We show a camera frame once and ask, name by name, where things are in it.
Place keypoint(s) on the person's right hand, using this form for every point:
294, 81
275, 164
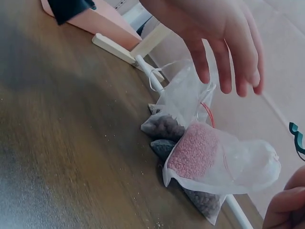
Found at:
288, 210

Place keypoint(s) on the person's left hand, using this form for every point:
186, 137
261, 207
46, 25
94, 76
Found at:
214, 26

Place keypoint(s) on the person's right fingers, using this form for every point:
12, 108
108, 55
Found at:
286, 207

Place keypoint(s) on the person's left fingers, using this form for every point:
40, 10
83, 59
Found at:
226, 69

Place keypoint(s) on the empty white mesh bag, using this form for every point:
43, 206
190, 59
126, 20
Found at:
181, 95

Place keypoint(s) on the white rod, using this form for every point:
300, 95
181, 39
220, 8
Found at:
149, 71

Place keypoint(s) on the mesh bag of brown pellets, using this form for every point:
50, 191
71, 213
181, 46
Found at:
205, 200
164, 127

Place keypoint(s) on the mesh bag of pink pellets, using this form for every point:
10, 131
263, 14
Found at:
197, 152

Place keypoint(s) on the mesh bag of grey pellets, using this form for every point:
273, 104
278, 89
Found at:
162, 149

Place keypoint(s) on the wooden stand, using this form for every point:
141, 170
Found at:
114, 46

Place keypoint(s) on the pink box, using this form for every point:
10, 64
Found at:
107, 23

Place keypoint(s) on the black flat object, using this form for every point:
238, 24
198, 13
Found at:
69, 10

